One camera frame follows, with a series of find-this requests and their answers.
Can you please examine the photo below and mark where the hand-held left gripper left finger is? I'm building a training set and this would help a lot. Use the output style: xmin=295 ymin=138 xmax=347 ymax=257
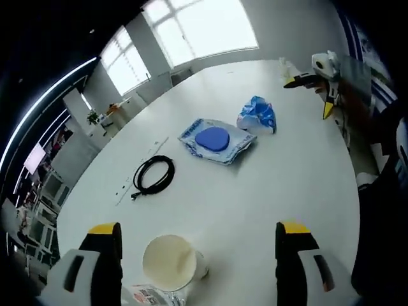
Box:
xmin=47 ymin=222 xmax=124 ymax=306

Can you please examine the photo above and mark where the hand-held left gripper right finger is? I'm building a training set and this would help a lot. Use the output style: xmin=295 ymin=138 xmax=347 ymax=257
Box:
xmin=275 ymin=219 xmax=355 ymax=306

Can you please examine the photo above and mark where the clear water bottle item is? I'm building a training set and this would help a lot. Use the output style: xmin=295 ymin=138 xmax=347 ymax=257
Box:
xmin=127 ymin=282 xmax=189 ymax=306

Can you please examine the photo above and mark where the blue plastic bag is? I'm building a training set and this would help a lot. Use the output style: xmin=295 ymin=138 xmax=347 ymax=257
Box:
xmin=236 ymin=95 xmax=277 ymax=135

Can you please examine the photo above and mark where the white paper cup item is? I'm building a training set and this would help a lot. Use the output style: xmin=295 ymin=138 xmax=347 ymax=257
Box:
xmin=142 ymin=235 xmax=210 ymax=293

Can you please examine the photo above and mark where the black cable item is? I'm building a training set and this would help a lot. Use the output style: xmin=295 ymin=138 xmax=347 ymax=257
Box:
xmin=131 ymin=155 xmax=176 ymax=201

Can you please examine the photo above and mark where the wet wipes pack item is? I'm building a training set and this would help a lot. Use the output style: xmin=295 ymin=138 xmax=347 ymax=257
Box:
xmin=177 ymin=117 xmax=258 ymax=166

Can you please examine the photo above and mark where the translucent plastic object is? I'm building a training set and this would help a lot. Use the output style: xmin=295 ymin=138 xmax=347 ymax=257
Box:
xmin=279 ymin=56 xmax=298 ymax=84

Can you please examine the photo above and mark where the white chest device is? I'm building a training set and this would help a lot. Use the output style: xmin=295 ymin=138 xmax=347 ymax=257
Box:
xmin=395 ymin=117 xmax=408 ymax=166

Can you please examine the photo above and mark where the white table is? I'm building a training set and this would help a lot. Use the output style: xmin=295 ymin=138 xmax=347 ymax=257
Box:
xmin=55 ymin=59 xmax=382 ymax=306

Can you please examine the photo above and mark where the large bright window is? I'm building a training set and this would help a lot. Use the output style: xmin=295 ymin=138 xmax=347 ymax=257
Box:
xmin=142 ymin=0 xmax=259 ymax=69

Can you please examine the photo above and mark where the bright display screen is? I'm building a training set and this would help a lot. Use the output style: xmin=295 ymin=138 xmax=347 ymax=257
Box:
xmin=24 ymin=143 xmax=47 ymax=175

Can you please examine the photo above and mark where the white cabinet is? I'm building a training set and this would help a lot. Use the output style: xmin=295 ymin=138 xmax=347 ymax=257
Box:
xmin=92 ymin=97 xmax=135 ymax=136

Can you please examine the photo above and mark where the window with blinds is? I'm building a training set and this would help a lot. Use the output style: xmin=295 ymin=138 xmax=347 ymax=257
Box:
xmin=101 ymin=25 xmax=152 ymax=96

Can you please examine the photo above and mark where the curved ceiling light strip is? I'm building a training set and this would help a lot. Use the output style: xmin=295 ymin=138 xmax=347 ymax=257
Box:
xmin=0 ymin=56 xmax=98 ymax=179

